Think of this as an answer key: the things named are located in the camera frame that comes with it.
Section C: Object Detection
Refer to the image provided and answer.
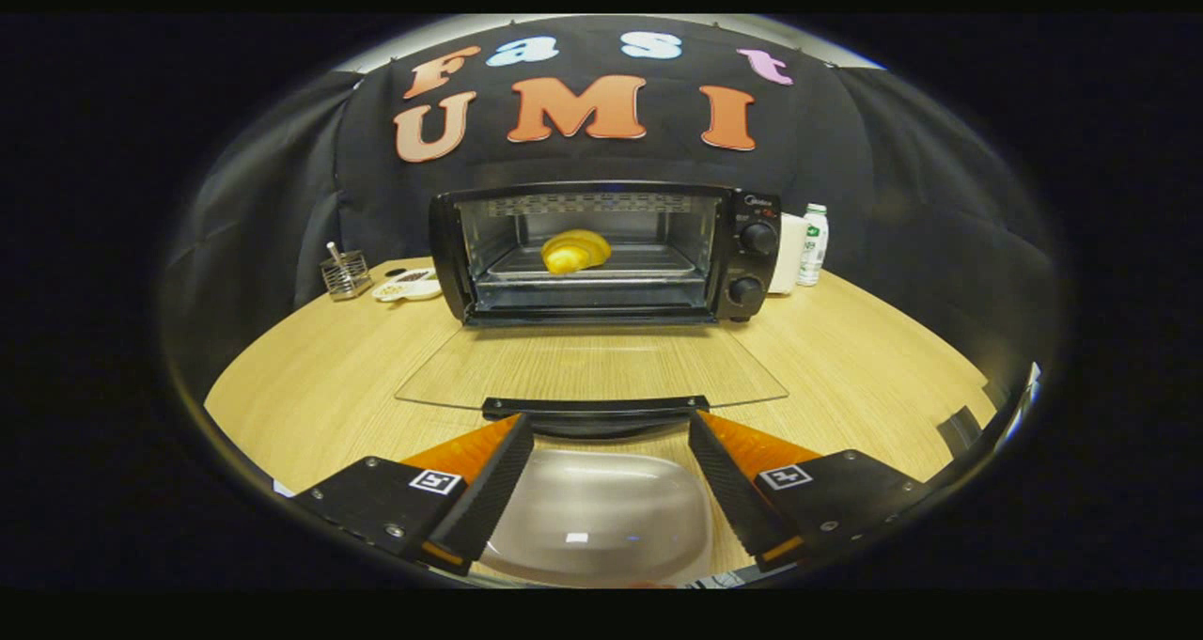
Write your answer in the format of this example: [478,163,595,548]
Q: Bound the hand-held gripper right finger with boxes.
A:
[688,411,939,573]

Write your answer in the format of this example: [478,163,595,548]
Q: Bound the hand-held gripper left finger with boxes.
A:
[289,414,535,577]

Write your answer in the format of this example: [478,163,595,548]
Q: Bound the black toaster oven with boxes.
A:
[395,181,790,441]

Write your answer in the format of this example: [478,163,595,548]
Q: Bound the yellow croissant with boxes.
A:
[540,229,613,275]

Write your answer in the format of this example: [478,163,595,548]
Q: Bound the white oval plate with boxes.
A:
[477,449,715,587]

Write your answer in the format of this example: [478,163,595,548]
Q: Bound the white divided snack dish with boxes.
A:
[371,267,443,304]

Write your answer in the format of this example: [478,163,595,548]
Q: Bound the white countertop appliance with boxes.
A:
[769,212,809,295]

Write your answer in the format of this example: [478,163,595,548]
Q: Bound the white bottle with green label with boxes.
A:
[797,203,830,288]

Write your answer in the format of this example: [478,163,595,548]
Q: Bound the black backdrop cloth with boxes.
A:
[160,15,1063,406]

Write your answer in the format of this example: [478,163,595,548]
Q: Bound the wire mesh utensil holder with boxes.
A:
[320,242,374,302]

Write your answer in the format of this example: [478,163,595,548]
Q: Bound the white device with black cable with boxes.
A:
[996,363,1041,434]

